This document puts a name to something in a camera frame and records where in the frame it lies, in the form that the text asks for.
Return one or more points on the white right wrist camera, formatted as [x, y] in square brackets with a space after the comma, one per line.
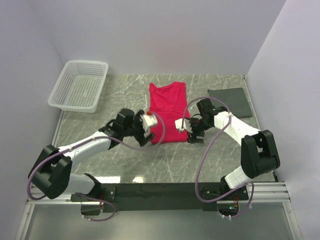
[180, 125]

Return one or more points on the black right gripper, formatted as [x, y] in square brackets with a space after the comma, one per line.
[194, 134]

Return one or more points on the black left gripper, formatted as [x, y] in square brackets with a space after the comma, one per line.
[141, 138]

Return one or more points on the white perforated plastic basket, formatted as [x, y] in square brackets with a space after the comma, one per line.
[79, 86]

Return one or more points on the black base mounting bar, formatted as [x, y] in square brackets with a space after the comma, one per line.
[165, 196]

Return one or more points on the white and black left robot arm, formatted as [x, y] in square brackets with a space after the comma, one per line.
[51, 172]

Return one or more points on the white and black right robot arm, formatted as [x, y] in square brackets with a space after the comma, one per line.
[258, 150]

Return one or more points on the black wedge block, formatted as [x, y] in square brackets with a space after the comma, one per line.
[235, 99]

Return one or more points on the crimson red t-shirt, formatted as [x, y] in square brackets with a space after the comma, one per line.
[169, 102]

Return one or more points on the aluminium frame rail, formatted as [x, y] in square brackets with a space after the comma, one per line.
[270, 192]

